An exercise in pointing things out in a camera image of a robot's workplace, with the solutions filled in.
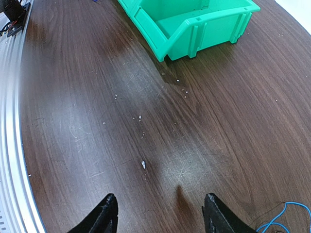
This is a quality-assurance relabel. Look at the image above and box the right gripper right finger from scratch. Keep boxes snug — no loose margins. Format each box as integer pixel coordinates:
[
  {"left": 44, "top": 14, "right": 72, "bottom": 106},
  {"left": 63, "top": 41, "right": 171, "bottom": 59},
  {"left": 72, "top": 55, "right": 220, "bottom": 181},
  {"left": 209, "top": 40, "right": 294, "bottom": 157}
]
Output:
[{"left": 202, "top": 193, "right": 256, "bottom": 233}]

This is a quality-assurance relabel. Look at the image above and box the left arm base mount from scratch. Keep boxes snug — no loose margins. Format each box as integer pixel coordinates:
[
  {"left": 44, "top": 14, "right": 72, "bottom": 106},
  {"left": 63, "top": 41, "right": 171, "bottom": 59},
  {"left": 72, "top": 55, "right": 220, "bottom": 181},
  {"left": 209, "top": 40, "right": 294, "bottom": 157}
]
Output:
[{"left": 0, "top": 0, "right": 32, "bottom": 37}]

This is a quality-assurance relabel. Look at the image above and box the front aluminium rail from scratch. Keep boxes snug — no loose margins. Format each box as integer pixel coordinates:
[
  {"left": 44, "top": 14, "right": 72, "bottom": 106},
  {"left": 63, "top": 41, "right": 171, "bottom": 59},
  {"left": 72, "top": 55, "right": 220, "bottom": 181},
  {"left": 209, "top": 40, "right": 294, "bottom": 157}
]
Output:
[{"left": 0, "top": 0, "right": 47, "bottom": 233}]

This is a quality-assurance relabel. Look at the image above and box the light blue cable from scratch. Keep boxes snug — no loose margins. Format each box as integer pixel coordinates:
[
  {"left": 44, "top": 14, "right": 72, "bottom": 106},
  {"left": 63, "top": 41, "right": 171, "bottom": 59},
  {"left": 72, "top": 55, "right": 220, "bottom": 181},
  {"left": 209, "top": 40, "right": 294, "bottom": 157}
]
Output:
[{"left": 256, "top": 201, "right": 311, "bottom": 233}]

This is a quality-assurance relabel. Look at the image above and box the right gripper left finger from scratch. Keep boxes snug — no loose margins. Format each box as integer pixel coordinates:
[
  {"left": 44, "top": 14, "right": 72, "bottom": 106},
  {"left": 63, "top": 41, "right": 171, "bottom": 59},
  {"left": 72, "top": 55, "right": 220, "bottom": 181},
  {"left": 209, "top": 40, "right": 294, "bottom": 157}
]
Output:
[{"left": 69, "top": 193, "right": 119, "bottom": 233}]

